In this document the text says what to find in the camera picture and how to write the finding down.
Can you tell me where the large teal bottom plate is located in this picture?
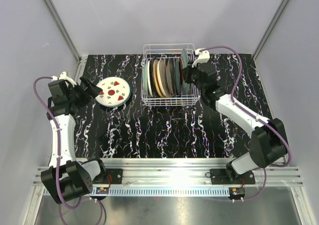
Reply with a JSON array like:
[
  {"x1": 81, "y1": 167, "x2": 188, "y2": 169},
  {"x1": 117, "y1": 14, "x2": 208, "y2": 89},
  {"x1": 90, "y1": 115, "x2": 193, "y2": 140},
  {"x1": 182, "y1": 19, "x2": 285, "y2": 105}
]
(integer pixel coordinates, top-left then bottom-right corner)
[{"x1": 179, "y1": 49, "x2": 190, "y2": 94}]

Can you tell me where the blue blossom branch plate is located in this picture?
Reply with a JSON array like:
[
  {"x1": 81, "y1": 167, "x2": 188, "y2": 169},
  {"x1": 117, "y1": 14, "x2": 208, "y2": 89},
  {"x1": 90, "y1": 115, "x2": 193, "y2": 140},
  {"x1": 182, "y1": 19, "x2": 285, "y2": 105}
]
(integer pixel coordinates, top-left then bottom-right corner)
[{"x1": 174, "y1": 58, "x2": 181, "y2": 96}]

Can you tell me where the brown rimmed plate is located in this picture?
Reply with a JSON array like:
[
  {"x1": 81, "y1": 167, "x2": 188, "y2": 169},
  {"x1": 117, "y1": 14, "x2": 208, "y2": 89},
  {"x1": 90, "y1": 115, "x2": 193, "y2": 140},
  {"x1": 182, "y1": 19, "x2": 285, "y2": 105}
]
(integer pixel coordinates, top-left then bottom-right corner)
[{"x1": 166, "y1": 58, "x2": 176, "y2": 97}]

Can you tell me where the cream pink leaf plate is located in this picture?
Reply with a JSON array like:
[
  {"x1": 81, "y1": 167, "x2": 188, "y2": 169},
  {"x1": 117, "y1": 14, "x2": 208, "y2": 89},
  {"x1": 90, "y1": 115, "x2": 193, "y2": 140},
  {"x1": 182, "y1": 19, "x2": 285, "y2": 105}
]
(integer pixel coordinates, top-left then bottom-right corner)
[{"x1": 157, "y1": 59, "x2": 171, "y2": 98}]

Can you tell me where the cream yellow leaf plate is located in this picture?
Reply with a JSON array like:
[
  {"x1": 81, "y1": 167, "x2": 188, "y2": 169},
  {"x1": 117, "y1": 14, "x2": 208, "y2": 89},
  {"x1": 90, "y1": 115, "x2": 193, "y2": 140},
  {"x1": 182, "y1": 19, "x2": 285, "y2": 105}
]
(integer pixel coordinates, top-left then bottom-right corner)
[{"x1": 152, "y1": 57, "x2": 163, "y2": 98}]

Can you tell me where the mint green floral plate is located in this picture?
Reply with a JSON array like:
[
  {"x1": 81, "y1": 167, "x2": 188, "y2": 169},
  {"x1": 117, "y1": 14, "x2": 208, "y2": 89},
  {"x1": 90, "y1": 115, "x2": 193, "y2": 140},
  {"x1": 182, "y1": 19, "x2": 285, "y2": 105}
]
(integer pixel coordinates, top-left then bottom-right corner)
[{"x1": 143, "y1": 62, "x2": 149, "y2": 97}]

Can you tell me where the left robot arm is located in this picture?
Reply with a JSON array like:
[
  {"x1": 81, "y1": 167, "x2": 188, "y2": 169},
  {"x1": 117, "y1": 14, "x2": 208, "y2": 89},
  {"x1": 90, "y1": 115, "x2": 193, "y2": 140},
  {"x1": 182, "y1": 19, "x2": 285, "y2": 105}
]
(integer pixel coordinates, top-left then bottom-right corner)
[{"x1": 40, "y1": 72, "x2": 107, "y2": 205}]

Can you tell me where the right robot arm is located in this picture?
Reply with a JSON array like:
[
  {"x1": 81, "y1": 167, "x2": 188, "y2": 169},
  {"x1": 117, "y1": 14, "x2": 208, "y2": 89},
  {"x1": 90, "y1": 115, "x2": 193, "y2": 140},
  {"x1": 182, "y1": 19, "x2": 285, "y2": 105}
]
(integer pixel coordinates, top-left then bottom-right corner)
[{"x1": 181, "y1": 64, "x2": 291, "y2": 184}]

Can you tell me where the white watermelon plate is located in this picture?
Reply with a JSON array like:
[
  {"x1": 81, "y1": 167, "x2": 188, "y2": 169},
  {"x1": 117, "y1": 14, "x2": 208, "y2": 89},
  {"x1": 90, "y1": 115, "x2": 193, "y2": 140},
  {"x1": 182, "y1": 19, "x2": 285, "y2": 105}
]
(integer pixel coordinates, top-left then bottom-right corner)
[{"x1": 95, "y1": 77, "x2": 132, "y2": 108}]

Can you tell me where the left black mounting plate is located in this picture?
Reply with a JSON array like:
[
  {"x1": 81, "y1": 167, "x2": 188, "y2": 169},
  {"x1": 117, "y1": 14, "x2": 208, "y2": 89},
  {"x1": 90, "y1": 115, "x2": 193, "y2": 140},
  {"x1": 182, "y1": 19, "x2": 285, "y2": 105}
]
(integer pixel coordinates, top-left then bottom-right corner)
[{"x1": 98, "y1": 168, "x2": 123, "y2": 185}]

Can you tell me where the black mounting plate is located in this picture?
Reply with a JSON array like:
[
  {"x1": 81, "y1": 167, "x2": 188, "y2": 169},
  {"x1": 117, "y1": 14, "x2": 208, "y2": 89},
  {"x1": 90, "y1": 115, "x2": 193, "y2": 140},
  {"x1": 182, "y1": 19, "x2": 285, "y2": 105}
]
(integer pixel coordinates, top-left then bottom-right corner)
[
  {"x1": 205, "y1": 169, "x2": 256, "y2": 185},
  {"x1": 98, "y1": 168, "x2": 123, "y2": 185}
]

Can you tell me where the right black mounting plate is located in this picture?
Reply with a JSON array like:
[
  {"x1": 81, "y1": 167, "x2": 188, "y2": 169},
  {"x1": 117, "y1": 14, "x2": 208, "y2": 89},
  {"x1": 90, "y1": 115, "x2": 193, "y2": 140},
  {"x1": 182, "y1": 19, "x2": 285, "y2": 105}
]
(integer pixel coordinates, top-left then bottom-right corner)
[{"x1": 205, "y1": 169, "x2": 256, "y2": 185}]

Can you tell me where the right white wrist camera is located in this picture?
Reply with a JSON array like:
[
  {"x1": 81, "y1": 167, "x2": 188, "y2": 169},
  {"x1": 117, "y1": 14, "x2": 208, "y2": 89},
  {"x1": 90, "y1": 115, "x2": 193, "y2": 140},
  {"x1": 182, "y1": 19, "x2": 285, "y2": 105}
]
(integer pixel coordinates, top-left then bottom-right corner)
[{"x1": 192, "y1": 48, "x2": 210, "y2": 68}]

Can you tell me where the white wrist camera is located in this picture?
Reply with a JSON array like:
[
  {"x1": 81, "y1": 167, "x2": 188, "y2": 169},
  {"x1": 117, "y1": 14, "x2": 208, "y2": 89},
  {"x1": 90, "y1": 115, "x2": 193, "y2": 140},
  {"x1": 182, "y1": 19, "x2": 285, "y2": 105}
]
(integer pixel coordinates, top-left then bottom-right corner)
[
  {"x1": 192, "y1": 48, "x2": 210, "y2": 68},
  {"x1": 51, "y1": 71, "x2": 76, "y2": 86}
]

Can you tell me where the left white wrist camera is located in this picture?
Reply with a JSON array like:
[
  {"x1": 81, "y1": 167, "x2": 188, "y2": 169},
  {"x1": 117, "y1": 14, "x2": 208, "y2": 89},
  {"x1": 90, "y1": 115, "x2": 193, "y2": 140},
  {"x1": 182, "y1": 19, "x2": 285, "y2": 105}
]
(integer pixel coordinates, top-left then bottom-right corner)
[{"x1": 51, "y1": 71, "x2": 76, "y2": 86}]

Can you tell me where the white wire dish rack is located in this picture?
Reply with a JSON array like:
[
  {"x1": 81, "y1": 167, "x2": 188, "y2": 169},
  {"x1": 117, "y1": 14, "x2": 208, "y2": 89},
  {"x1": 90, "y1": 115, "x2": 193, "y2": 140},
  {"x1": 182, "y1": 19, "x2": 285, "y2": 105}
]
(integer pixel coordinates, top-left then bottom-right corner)
[{"x1": 141, "y1": 43, "x2": 200, "y2": 107}]

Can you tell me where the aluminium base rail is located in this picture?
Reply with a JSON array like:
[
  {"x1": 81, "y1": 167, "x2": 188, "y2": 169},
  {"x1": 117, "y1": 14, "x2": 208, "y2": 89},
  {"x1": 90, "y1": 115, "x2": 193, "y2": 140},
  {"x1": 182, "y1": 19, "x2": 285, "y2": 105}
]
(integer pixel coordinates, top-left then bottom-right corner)
[{"x1": 32, "y1": 157, "x2": 304, "y2": 186}]

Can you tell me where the left aluminium frame post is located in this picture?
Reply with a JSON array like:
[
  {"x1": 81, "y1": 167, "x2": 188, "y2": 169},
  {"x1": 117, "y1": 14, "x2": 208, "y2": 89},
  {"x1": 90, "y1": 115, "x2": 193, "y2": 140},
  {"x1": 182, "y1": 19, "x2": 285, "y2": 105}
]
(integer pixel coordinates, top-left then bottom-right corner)
[{"x1": 34, "y1": 0, "x2": 87, "y2": 69}]

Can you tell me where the aluminium frame post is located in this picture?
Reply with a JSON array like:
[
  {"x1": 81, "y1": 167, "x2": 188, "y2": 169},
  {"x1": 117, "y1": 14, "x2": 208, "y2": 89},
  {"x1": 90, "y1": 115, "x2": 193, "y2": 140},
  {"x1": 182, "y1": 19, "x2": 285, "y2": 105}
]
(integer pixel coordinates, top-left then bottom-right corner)
[
  {"x1": 34, "y1": 0, "x2": 87, "y2": 69},
  {"x1": 253, "y1": 0, "x2": 291, "y2": 60}
]

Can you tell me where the white slotted cable duct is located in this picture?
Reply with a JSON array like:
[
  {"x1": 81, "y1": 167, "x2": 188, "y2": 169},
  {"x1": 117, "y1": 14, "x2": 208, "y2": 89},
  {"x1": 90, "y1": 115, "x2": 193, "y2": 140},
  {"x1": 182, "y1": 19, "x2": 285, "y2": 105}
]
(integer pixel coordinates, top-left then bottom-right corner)
[{"x1": 90, "y1": 187, "x2": 230, "y2": 197}]

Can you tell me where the right aluminium frame post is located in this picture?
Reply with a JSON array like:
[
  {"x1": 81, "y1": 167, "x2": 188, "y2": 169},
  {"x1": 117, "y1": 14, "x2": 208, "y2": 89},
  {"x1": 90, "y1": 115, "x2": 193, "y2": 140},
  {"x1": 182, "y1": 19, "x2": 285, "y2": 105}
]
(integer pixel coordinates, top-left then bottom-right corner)
[{"x1": 253, "y1": 0, "x2": 291, "y2": 60}]

